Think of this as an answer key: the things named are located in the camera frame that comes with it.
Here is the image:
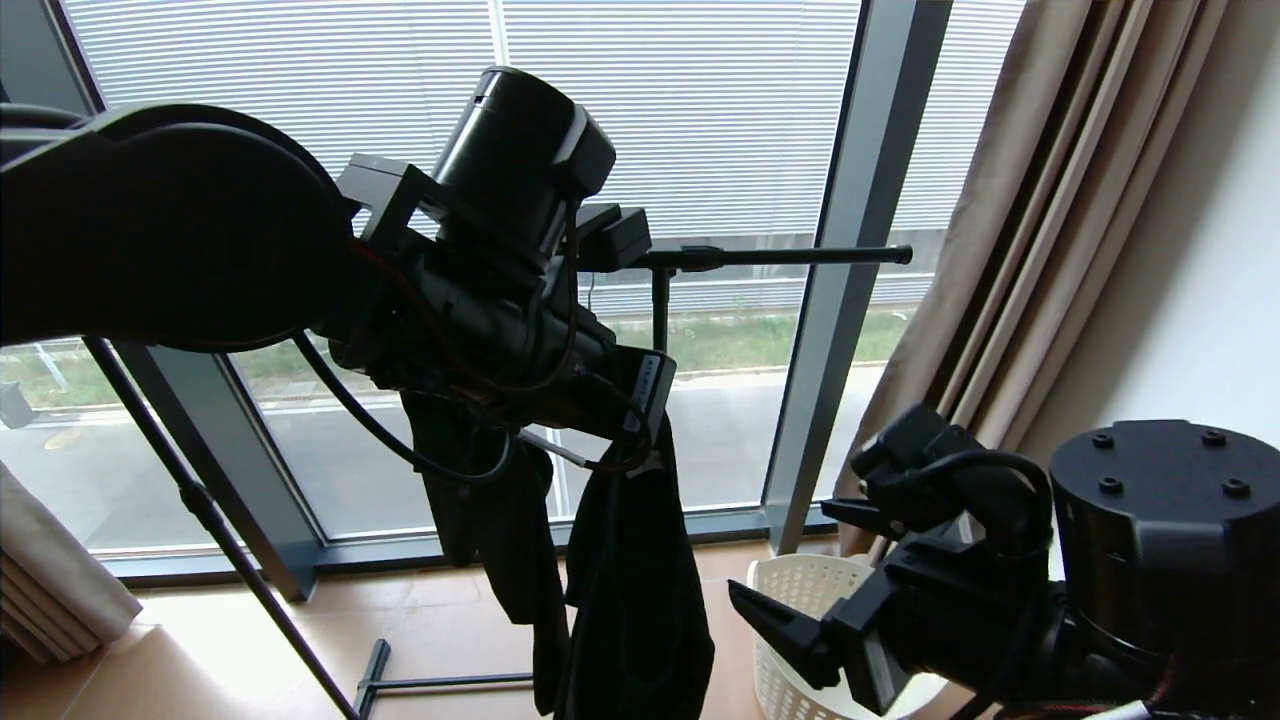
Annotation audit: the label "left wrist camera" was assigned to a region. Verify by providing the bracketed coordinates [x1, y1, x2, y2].
[574, 202, 654, 274]

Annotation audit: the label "window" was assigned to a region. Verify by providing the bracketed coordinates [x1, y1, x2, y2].
[0, 0, 1032, 607]

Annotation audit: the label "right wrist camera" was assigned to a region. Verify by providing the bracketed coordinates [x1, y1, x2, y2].
[849, 402, 1057, 547]

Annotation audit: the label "white laundry basket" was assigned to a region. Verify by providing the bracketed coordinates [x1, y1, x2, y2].
[744, 552, 957, 720]

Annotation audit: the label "black clothes rack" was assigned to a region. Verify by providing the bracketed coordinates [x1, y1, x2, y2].
[84, 243, 914, 720]

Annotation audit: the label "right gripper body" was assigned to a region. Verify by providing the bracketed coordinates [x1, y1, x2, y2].
[819, 534, 1062, 717]

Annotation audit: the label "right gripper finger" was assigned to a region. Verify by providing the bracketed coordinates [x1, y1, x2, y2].
[819, 496, 902, 542]
[726, 578, 843, 692]

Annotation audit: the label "black cable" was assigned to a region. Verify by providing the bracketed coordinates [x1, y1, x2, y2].
[289, 329, 517, 492]

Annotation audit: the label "beige curtain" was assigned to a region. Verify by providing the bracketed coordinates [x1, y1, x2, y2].
[0, 461, 144, 667]
[834, 0, 1227, 562]

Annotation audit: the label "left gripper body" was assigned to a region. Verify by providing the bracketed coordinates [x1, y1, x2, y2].
[334, 249, 679, 472]

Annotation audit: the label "black trousers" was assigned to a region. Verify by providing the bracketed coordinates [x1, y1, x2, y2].
[399, 389, 572, 717]

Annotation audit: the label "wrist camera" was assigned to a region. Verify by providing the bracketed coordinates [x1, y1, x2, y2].
[574, 202, 654, 274]
[849, 402, 1057, 547]

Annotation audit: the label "black shirt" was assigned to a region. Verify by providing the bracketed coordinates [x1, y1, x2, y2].
[554, 414, 717, 720]

